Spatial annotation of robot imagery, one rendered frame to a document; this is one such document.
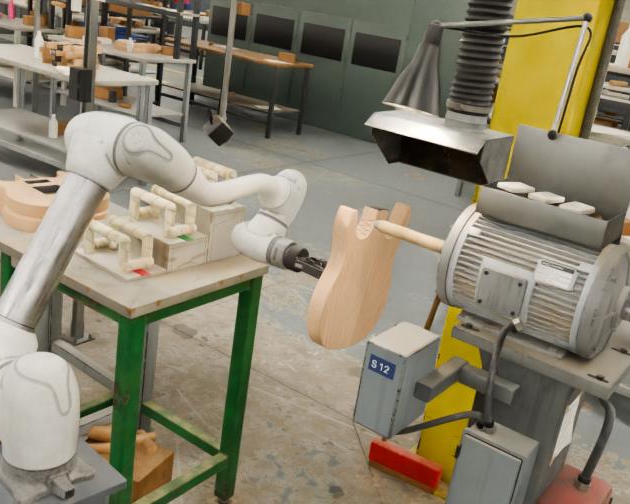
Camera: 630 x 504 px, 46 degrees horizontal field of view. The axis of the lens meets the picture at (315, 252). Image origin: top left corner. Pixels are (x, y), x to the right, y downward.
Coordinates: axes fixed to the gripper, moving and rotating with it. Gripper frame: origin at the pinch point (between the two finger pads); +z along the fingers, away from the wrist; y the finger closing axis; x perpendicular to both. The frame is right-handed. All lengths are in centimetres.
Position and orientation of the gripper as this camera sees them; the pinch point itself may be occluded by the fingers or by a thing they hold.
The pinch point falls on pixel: (349, 280)
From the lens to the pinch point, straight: 206.2
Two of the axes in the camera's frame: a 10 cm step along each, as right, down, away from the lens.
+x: 2.5, -9.5, -2.0
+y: -5.5, 0.3, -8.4
